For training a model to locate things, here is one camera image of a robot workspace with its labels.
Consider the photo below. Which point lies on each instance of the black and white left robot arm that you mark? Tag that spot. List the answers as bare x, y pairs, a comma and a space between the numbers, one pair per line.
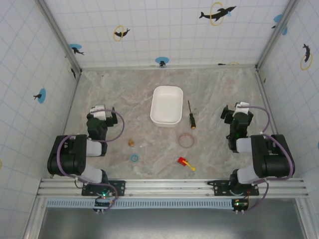
67, 159

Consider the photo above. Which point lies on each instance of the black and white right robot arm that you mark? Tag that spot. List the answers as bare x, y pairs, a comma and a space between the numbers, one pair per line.
271, 159

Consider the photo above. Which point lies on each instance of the black and orange screwdriver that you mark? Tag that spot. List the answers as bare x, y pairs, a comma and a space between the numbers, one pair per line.
191, 117

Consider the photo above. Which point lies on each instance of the white plastic bin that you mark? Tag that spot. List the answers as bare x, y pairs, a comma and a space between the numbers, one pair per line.
166, 106

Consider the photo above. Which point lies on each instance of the small brass fitting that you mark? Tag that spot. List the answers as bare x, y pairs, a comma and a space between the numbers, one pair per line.
130, 142

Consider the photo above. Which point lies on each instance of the red and yellow toy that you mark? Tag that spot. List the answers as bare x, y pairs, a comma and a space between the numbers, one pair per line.
183, 161

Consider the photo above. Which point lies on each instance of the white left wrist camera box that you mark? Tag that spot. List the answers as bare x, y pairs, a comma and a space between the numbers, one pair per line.
98, 111

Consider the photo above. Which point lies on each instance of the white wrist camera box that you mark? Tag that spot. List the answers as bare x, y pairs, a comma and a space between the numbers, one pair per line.
242, 106
98, 111

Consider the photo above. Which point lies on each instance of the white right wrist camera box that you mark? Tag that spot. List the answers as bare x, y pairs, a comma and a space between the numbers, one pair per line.
242, 106

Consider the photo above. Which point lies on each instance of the aluminium frame side bar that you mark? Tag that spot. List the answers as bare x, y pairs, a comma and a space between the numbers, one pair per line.
266, 99
73, 99

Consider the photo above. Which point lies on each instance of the aluminium frame crossbar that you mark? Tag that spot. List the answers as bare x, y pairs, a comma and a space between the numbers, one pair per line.
169, 67

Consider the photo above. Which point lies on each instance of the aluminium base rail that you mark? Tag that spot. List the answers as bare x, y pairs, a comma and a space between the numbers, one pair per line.
164, 186

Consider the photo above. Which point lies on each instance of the aluminium frame post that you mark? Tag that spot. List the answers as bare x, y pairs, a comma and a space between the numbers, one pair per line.
276, 35
59, 37

